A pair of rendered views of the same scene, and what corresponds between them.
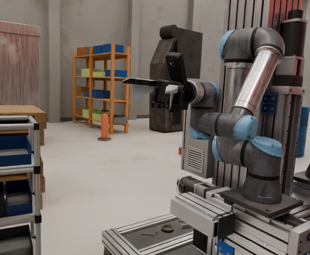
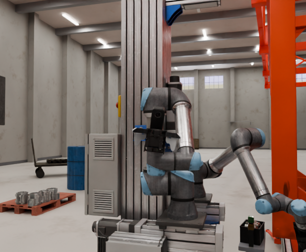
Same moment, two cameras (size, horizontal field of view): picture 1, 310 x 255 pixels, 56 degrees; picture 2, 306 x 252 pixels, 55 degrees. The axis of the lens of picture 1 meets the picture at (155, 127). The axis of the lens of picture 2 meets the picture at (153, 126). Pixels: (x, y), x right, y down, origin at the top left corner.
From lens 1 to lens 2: 63 cm
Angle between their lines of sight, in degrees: 41
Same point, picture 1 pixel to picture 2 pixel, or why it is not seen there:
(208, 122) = (168, 160)
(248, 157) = (174, 186)
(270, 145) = (189, 174)
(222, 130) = (180, 165)
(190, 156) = (97, 199)
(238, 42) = (158, 97)
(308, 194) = not seen: hidden behind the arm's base
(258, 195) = (186, 214)
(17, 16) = not seen: outside the picture
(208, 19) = (1, 62)
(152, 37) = not seen: outside the picture
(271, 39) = (183, 97)
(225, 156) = (155, 189)
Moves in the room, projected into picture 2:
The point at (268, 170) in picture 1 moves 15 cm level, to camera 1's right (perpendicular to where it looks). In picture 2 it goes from (190, 193) to (210, 189)
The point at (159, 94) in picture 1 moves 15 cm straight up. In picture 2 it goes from (151, 140) to (151, 96)
